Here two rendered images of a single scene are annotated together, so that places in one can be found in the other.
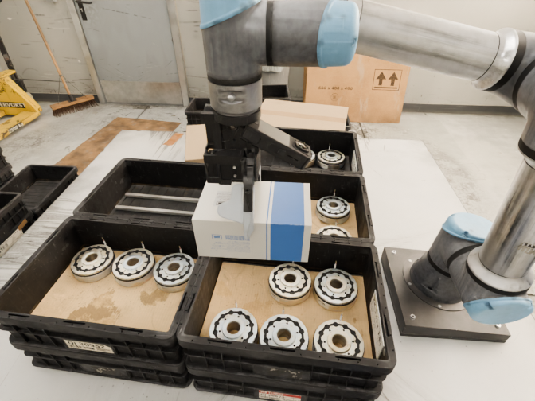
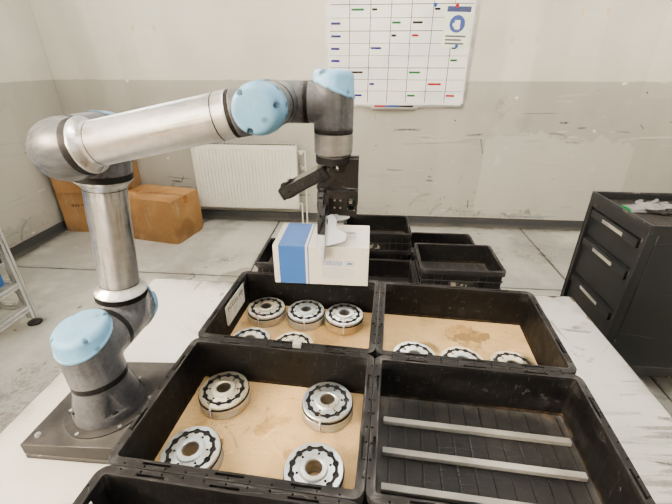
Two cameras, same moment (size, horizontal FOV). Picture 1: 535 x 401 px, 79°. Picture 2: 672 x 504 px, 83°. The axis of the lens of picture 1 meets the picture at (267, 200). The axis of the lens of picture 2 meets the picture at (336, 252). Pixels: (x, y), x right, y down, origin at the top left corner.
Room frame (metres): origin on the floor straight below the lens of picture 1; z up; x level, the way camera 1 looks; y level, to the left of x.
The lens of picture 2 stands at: (1.21, 0.06, 1.48)
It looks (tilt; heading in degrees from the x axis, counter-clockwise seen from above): 27 degrees down; 181
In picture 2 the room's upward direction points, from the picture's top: straight up
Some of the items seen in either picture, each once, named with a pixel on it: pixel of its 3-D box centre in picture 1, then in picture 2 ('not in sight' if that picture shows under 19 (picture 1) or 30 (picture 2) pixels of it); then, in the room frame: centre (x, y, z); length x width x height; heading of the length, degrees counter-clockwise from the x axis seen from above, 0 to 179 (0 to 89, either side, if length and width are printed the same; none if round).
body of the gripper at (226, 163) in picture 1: (234, 143); (337, 185); (0.46, 0.05, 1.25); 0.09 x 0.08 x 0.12; 86
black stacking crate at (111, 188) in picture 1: (166, 204); (484, 451); (0.78, 0.31, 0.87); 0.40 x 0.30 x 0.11; 82
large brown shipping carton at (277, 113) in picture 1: (298, 135); not in sight; (1.36, -0.14, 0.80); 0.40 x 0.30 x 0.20; 75
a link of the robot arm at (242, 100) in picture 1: (235, 94); (333, 144); (0.46, 0.05, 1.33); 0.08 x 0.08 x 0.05
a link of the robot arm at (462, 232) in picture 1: (464, 243); (90, 346); (0.57, -0.49, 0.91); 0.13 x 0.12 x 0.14; 176
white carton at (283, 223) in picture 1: (255, 219); (323, 253); (0.46, 0.02, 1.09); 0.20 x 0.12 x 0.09; 86
